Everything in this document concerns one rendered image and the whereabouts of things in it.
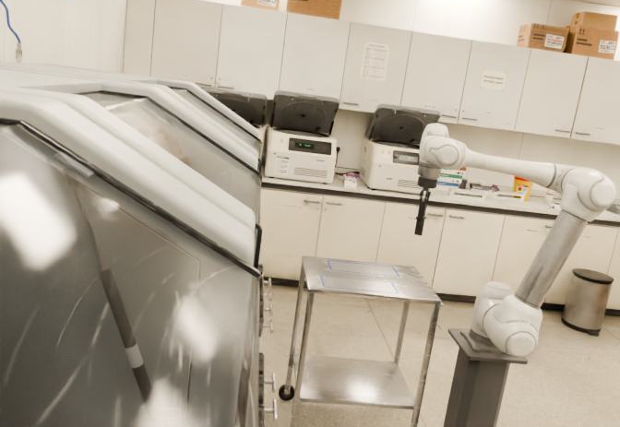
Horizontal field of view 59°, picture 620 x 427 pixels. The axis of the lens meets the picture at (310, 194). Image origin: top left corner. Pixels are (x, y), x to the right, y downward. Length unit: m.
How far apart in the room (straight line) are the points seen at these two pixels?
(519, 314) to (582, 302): 2.81
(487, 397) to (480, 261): 2.46
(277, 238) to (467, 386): 2.37
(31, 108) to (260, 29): 3.80
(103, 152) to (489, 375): 2.00
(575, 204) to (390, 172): 2.48
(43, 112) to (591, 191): 1.78
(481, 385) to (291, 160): 2.46
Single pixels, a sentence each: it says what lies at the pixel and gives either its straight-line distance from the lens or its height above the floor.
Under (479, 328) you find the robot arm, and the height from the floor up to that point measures 0.78.
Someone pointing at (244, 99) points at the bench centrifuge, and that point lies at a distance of 4.47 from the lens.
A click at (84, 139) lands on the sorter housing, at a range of 0.86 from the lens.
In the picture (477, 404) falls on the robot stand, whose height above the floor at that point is 0.47.
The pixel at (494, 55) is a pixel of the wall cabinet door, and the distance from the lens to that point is 4.97.
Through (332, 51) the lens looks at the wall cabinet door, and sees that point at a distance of 4.61.
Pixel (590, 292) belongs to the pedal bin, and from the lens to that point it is 4.99.
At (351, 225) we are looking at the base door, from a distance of 4.51.
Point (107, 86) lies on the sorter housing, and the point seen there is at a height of 1.61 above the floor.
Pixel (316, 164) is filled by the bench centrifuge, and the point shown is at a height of 1.06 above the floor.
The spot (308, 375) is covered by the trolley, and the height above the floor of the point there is 0.28.
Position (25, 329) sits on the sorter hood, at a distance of 0.46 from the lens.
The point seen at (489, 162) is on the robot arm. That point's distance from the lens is 2.12.
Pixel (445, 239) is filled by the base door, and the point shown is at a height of 0.56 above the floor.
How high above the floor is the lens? 1.70
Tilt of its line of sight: 12 degrees down
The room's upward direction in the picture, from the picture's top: 8 degrees clockwise
